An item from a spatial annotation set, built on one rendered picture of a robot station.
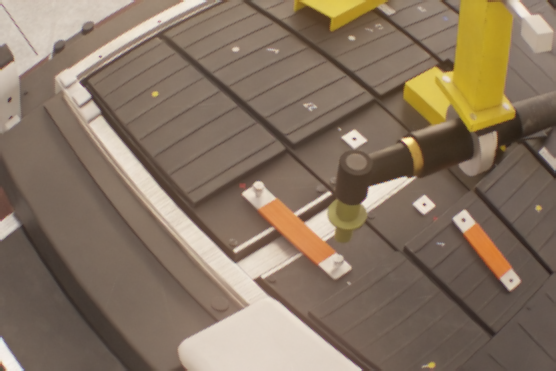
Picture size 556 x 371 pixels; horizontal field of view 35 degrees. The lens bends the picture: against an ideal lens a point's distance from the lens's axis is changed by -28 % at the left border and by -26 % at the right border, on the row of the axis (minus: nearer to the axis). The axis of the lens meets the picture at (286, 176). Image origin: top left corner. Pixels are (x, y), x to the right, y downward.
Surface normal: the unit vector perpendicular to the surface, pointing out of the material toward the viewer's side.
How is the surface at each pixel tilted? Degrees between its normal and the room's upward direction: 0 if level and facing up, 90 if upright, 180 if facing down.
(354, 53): 0
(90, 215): 0
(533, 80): 0
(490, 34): 90
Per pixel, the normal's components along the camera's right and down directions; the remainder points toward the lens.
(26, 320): 0.07, -0.66
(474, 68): -0.90, 0.28
